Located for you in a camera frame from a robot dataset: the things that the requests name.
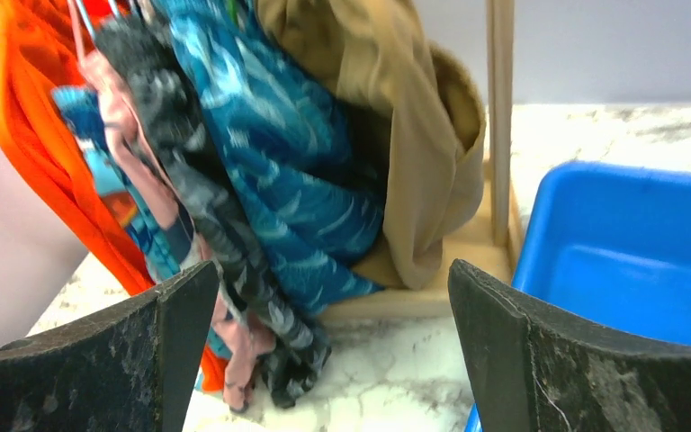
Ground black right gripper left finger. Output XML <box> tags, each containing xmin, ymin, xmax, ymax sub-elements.
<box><xmin>0</xmin><ymin>262</ymin><xmax>220</xmax><ymax>431</ymax></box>

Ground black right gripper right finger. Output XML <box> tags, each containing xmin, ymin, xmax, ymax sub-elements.
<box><xmin>448</xmin><ymin>259</ymin><xmax>691</xmax><ymax>432</ymax></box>

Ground orange mesh shorts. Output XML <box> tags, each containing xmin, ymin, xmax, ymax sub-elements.
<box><xmin>0</xmin><ymin>0</ymin><xmax>228</xmax><ymax>393</ymax></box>

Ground light blue shark shorts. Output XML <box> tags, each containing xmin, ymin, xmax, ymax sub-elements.
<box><xmin>51</xmin><ymin>85</ymin><xmax>232</xmax><ymax>361</ymax></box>

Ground grey camo shorts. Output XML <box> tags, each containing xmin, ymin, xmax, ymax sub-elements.
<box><xmin>94</xmin><ymin>16</ymin><xmax>331</xmax><ymax>412</ymax></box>

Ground pink patterned shorts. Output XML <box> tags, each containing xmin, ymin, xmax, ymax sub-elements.
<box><xmin>79</xmin><ymin>50</ymin><xmax>275</xmax><ymax>413</ymax></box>

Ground dark blue patterned shorts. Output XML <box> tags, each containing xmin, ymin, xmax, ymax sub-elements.
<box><xmin>155</xmin><ymin>1</ymin><xmax>383</xmax><ymax>314</ymax></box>

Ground khaki brown shorts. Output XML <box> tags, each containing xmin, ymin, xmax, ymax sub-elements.
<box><xmin>256</xmin><ymin>1</ymin><xmax>486</xmax><ymax>290</ymax></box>

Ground wooden clothes rack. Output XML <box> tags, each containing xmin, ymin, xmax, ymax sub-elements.
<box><xmin>0</xmin><ymin>0</ymin><xmax>525</xmax><ymax>323</ymax></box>

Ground blue plastic bin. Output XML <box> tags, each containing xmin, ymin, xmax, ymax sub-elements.
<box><xmin>463</xmin><ymin>161</ymin><xmax>691</xmax><ymax>432</ymax></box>

